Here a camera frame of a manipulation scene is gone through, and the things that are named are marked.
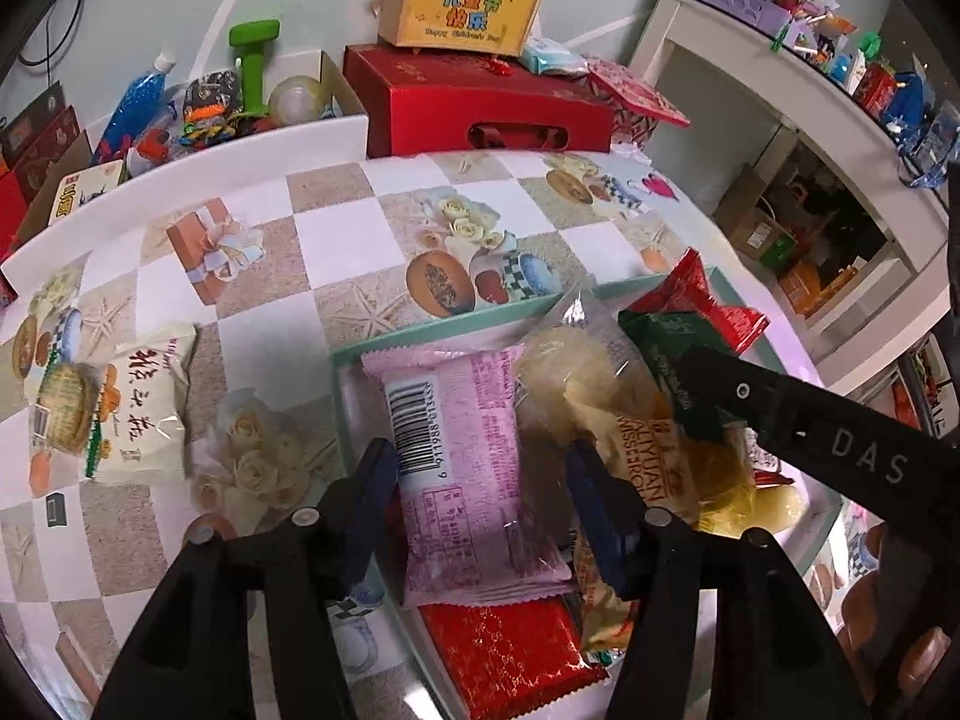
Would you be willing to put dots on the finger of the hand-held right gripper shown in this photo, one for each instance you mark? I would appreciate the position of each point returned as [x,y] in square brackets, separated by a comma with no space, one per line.
[716,382]

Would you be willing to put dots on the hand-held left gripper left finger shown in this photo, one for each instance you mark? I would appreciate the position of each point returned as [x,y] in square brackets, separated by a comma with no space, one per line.
[367,510]

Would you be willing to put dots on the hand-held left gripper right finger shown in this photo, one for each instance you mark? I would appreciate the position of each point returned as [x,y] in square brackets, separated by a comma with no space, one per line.
[600,529]

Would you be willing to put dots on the green snack packet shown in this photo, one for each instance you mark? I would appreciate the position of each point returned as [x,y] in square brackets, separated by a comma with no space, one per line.
[664,356]

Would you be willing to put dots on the red triangular snack packet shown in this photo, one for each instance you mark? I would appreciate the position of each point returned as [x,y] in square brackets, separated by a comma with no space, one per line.
[705,307]

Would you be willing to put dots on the orange and yellow snack packet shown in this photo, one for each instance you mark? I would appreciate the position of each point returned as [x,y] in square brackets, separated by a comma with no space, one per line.
[645,465]

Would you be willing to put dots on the shallow green-rimmed cardboard tray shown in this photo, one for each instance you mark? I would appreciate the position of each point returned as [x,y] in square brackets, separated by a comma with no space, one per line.
[346,420]

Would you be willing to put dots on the pink snack packet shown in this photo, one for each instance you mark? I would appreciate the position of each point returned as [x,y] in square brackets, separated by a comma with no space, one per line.
[465,465]

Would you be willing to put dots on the yellow cracker packet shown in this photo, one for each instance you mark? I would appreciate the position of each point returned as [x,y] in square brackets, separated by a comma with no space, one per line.
[739,495]

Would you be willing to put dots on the clear-wrapped pale pastry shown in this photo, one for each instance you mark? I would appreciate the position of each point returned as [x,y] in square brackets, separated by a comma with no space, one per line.
[577,382]

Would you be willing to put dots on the shiny red patterned packet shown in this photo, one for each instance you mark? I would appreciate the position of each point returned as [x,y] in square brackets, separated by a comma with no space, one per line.
[510,645]

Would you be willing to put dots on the orange box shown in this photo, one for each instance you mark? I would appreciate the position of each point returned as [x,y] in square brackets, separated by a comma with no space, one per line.
[814,289]

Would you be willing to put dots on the brown cardboard box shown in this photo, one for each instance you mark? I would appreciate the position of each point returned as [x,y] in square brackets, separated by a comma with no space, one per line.
[754,229]

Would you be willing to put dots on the white packet with orange print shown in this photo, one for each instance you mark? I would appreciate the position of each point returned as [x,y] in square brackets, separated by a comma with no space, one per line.
[142,405]

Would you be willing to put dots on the red patterned box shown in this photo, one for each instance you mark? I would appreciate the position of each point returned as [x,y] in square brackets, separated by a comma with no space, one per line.
[637,94]

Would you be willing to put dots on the white shelf unit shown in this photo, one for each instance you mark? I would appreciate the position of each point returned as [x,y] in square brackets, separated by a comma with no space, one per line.
[787,90]

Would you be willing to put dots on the small black square tag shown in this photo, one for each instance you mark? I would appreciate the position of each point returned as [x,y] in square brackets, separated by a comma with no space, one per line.
[54,510]

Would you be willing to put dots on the clear-wrapped round rice cracker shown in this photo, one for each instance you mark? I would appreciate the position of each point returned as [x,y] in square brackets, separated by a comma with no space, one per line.
[64,405]

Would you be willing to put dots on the pile of small toys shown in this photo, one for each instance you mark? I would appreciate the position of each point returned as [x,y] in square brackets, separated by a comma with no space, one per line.
[847,52]

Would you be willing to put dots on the light blue tissue pack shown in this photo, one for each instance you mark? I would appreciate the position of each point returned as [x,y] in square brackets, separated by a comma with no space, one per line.
[551,56]

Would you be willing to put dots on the large red gift box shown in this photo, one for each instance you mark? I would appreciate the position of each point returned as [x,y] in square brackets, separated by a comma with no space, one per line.
[480,101]

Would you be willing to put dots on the clear tape roll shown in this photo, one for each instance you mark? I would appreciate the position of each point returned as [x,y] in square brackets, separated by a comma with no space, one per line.
[296,99]

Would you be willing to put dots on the small yellow and white box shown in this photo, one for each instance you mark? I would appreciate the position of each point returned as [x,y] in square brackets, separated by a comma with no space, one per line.
[82,191]

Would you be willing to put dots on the multicoloured toy bundle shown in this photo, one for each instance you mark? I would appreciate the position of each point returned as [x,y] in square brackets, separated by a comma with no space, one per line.
[214,101]

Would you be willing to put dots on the green dumbbell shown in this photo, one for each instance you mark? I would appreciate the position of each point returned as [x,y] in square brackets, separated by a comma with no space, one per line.
[251,64]

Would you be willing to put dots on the blue bottle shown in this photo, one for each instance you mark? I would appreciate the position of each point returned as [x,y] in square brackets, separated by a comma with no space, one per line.
[139,109]

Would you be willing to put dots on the red carton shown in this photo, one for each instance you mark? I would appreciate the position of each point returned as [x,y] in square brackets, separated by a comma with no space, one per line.
[9,202]

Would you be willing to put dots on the dark red-printed carton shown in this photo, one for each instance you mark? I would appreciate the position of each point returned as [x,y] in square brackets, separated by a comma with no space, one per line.
[41,139]

